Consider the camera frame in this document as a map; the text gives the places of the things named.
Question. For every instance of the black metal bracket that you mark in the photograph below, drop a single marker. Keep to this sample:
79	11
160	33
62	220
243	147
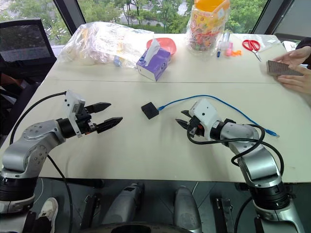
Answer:
90	211
223	213

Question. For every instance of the person's left hand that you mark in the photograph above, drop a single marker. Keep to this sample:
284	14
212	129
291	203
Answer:
297	82

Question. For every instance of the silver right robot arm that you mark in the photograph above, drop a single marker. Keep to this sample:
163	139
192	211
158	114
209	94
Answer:
260	160

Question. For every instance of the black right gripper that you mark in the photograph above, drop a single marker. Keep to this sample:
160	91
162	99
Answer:
196	128

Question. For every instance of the black mesh office chair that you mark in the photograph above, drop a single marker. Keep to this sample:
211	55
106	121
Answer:
22	55

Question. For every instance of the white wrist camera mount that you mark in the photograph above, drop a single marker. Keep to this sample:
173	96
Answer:
73	100
205	112

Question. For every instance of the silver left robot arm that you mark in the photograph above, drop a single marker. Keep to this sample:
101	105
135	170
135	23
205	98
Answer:
29	143

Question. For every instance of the person's right hand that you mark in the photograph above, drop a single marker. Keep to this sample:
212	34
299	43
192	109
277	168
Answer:
295	57

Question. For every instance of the clear plastic bag with items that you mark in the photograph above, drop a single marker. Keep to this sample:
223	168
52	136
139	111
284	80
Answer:
104	43

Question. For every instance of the small black adapter box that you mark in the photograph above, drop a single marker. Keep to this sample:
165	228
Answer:
150	110

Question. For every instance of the flat clear plastic sleeve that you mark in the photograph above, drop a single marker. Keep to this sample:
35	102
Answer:
269	42

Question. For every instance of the purple tissue box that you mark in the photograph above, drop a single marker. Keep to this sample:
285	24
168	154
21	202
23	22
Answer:
155	64

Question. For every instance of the red plastic bowl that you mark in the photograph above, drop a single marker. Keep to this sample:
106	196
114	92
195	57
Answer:
167	44

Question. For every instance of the blue pen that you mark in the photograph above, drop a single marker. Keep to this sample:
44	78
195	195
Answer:
219	49

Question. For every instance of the orange small plastic piece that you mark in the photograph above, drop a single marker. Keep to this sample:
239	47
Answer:
236	53

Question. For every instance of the white sneaker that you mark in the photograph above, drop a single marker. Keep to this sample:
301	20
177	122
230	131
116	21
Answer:
48	211

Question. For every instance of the person's dark sleeve forearm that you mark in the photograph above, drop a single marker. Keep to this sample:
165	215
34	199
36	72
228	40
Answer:
305	43

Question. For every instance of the grey rounded robot leg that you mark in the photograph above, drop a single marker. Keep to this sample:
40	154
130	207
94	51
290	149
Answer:
187	211
124	204

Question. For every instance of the red scissors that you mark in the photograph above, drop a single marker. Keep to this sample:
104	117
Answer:
251	44

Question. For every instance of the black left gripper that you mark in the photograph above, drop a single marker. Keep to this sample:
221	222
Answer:
85	126

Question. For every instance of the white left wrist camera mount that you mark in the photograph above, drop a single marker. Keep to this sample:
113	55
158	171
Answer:
73	100

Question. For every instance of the bag of colourful candies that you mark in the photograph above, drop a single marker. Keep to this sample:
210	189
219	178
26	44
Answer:
206	26

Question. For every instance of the black window frame pillar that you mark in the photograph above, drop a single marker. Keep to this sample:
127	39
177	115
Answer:
274	14
69	14

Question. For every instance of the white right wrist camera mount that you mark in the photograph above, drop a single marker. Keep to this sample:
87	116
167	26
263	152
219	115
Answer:
205	112

